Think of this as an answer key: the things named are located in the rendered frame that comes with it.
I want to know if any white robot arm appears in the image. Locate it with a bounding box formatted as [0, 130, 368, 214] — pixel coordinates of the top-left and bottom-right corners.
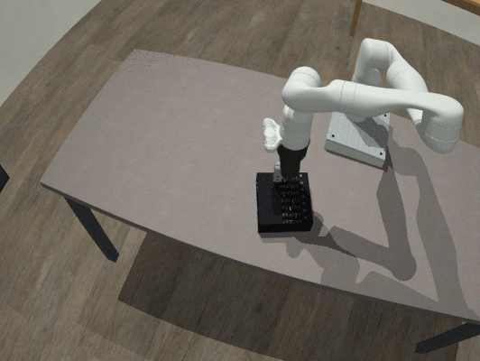
[282, 38, 464, 154]

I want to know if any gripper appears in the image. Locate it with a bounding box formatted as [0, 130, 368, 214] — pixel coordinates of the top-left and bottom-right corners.
[263, 118, 311, 181]

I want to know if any black lighting desk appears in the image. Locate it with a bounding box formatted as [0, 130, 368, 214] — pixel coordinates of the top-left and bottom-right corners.
[256, 172, 313, 233]

